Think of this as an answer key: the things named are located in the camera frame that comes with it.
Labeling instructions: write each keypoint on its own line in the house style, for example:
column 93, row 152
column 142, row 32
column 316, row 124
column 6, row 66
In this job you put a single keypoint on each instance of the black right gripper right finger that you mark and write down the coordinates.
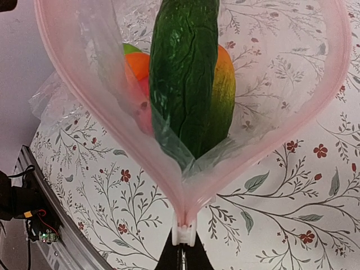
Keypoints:
column 196, row 257

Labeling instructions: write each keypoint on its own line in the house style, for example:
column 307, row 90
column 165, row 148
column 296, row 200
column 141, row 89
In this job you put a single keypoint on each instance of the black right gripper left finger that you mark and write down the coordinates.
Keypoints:
column 171, row 257

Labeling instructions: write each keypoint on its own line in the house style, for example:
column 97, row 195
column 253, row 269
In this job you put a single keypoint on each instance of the green yellow toy mango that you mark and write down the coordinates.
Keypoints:
column 223, row 95

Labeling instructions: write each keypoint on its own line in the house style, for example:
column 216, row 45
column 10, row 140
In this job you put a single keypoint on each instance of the clear zip top bag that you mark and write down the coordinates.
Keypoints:
column 84, row 41

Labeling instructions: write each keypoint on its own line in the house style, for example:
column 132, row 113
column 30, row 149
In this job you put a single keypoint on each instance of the red toy apple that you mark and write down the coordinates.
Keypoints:
column 143, row 112

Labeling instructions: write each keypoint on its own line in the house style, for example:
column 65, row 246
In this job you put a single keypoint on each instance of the dark green toy cucumber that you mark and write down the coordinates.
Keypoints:
column 183, row 56

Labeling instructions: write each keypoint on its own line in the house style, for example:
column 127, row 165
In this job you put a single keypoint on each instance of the orange toy fruit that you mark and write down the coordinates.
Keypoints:
column 139, row 62

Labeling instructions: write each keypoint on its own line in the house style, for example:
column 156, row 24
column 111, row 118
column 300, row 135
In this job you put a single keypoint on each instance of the green toy apple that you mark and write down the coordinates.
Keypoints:
column 129, row 48

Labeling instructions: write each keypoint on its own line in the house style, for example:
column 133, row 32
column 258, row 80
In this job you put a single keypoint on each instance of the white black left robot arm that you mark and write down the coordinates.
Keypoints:
column 21, row 199

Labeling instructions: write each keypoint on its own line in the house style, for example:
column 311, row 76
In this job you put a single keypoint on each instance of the floral patterned table mat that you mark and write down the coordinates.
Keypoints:
column 298, row 208

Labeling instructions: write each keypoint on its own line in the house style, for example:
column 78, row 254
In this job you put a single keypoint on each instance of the aluminium front frame rail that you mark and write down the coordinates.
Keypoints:
column 72, row 250

